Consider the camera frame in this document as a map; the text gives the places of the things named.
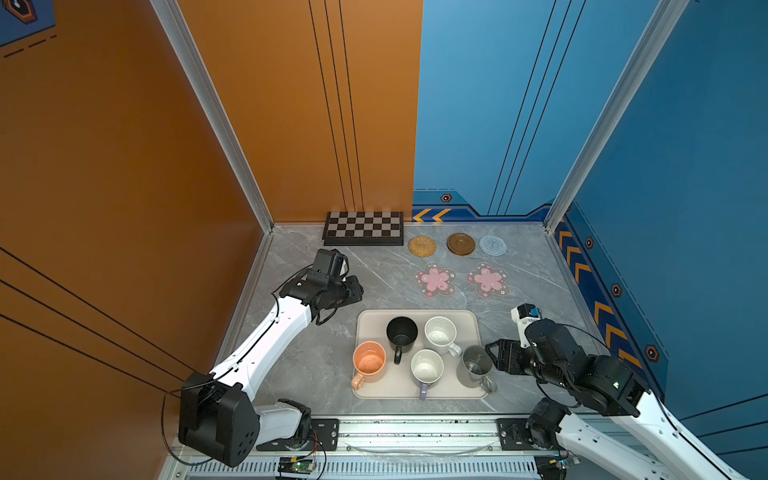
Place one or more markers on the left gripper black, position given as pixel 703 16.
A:
pixel 356 294

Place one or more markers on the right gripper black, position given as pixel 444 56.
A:
pixel 506 351

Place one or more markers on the grey mug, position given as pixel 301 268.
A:
pixel 474 369

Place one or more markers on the black mug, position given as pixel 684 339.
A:
pixel 402 333

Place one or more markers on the pink flower coaster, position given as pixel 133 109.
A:
pixel 434 280
pixel 488 281

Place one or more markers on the woven rattan round coaster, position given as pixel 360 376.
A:
pixel 422 246

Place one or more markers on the blue woven round coaster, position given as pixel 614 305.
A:
pixel 492 245

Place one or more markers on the brown wooden round coaster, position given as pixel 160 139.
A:
pixel 461 244

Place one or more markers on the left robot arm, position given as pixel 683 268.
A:
pixel 217 415

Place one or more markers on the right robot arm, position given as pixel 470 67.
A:
pixel 615 391

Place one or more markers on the black white chessboard box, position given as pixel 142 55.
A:
pixel 364 228

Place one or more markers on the orange pink mug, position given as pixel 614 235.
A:
pixel 369 360

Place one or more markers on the beige plastic tray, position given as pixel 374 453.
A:
pixel 396 380

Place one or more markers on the right green circuit board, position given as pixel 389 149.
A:
pixel 555 468

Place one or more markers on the green circuit board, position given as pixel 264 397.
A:
pixel 295 467
pixel 555 468

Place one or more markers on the left green circuit board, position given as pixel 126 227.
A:
pixel 295 467

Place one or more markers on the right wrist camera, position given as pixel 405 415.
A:
pixel 524 315

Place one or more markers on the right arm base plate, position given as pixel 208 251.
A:
pixel 514 435

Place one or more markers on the white mug purple handle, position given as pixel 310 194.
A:
pixel 427 368

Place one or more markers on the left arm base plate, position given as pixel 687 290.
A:
pixel 325 430

